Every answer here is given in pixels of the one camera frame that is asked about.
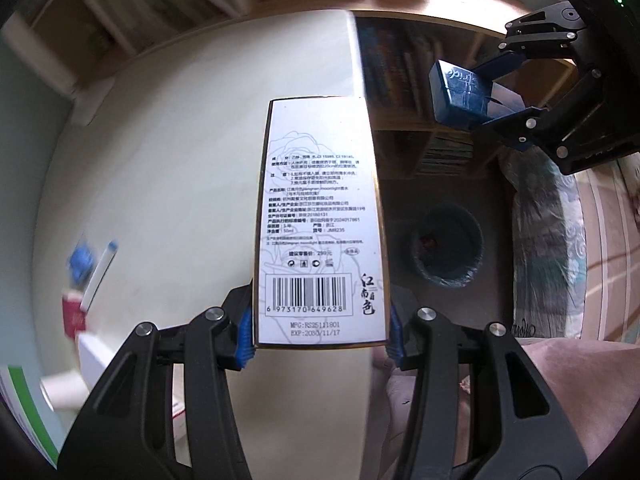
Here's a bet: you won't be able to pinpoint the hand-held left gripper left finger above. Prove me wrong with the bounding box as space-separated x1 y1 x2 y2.
57 282 258 480

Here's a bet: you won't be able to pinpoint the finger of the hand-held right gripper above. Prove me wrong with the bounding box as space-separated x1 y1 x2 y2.
470 67 640 176
470 2 601 86

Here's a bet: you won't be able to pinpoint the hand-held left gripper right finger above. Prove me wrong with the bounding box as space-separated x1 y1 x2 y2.
385 285 588 480

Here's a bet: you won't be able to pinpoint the dark round waste bin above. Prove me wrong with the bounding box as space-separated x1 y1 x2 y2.
407 203 485 288

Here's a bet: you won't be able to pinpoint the small blue box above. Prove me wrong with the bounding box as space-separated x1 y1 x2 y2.
428 59 496 128

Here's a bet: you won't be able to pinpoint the white printed carton box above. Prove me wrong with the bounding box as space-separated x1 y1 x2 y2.
252 96 391 350

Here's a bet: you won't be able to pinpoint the small red box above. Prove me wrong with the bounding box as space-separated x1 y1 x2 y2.
61 290 88 338

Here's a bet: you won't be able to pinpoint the blue plastic packet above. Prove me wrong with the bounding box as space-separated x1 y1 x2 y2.
67 245 96 283

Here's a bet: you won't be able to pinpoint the person's pink trouser legs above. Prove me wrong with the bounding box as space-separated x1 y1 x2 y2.
385 337 640 466

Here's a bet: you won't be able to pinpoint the flat white box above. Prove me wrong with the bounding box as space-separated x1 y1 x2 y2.
76 334 126 386

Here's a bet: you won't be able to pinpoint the row of colourful books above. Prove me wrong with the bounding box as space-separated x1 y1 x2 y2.
359 27 437 123

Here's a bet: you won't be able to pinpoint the white marker with blue cap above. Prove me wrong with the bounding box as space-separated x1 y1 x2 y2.
80 241 119 311

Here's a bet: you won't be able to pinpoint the green and white poster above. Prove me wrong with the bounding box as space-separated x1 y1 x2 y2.
0 365 61 466

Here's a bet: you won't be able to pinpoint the row of pale books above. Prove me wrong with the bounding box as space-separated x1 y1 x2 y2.
95 0 236 48

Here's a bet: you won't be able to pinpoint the wooden bookshelf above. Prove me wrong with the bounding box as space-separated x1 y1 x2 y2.
2 0 581 181

